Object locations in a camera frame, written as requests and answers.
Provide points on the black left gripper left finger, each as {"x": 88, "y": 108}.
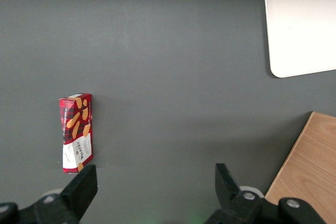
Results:
{"x": 76, "y": 195}

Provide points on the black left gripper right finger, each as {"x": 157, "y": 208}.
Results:
{"x": 236, "y": 208}

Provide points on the red tartan cookie box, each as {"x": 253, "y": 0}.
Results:
{"x": 76, "y": 129}

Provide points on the white rectangular tray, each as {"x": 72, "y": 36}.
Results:
{"x": 302, "y": 24}

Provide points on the wooden two-drawer cabinet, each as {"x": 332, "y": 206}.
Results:
{"x": 315, "y": 161}

